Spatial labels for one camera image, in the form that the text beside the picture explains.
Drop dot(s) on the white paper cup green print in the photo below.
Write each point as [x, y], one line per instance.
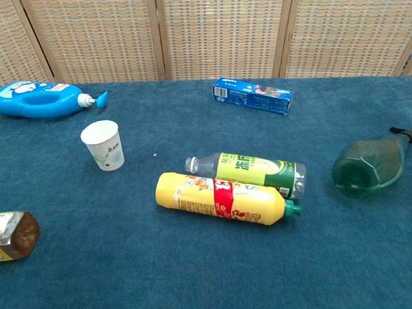
[103, 145]

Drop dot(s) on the clear bottle green label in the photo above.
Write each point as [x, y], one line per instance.
[244, 169]

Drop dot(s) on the yellow bottle green cap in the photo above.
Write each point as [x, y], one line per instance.
[219, 198]

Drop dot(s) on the blue toothpaste box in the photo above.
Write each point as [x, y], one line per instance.
[254, 96]

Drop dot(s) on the blue table cloth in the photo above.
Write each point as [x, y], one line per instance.
[206, 251]

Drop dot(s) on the woven folding screen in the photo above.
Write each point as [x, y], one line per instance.
[206, 38]

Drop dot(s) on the green glass bottle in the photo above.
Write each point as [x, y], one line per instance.
[370, 167]

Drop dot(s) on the blue pump detergent bottle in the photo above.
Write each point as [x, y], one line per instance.
[38, 99]

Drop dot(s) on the brown liquid bottle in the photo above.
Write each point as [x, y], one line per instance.
[17, 235]

